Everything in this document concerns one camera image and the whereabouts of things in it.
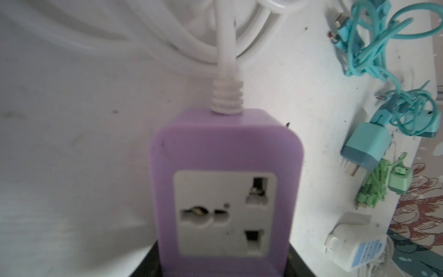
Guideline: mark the white power strip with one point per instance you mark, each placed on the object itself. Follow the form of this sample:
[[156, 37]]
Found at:
[[355, 242]]

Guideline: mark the teal charger round plug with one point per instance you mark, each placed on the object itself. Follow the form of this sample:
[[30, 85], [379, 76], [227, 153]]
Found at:
[[414, 112]]

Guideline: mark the teal charger with cable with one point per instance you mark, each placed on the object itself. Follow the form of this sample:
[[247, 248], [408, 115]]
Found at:
[[361, 36]]

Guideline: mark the green charger with cable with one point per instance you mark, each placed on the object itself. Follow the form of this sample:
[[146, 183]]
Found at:
[[387, 175]]

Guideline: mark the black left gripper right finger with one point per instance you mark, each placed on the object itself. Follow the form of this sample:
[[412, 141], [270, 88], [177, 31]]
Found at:
[[295, 266]]

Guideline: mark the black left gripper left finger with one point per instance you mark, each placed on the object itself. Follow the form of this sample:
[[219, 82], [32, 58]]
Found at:
[[150, 265]]

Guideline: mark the purple power strip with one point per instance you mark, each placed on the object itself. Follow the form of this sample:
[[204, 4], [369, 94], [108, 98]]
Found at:
[[225, 188]]

